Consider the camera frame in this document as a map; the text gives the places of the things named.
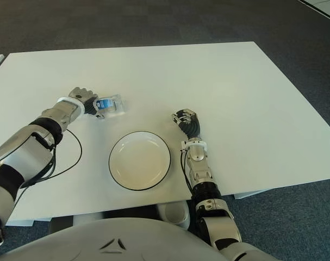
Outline white background table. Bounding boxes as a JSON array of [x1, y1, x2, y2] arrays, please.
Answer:
[[297, 0, 330, 21]]

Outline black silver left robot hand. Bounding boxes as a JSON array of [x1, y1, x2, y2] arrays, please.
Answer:
[[68, 86, 105, 120]]

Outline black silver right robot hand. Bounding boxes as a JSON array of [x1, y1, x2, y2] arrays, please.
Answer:
[[171, 108, 201, 138]]

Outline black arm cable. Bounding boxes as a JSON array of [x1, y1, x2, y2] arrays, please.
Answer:
[[179, 149, 195, 191], [19, 129, 83, 190]]

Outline white robot thigh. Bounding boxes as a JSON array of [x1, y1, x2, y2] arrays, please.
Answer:
[[156, 202, 191, 231]]

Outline clear bottle with blue cap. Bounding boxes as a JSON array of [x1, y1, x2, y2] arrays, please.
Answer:
[[95, 94, 127, 117]]

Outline grey robot torso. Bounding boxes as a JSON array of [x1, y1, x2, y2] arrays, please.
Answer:
[[0, 217, 222, 261]]

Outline white plate with black rim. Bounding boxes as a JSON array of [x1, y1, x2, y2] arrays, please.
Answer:
[[108, 131, 172, 190]]

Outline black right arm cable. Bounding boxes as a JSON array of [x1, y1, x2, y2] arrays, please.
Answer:
[[179, 149, 195, 191]]

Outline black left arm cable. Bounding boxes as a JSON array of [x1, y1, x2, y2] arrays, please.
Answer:
[[19, 129, 83, 190]]

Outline white table base panel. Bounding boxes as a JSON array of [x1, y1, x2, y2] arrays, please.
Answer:
[[234, 189, 271, 201]]

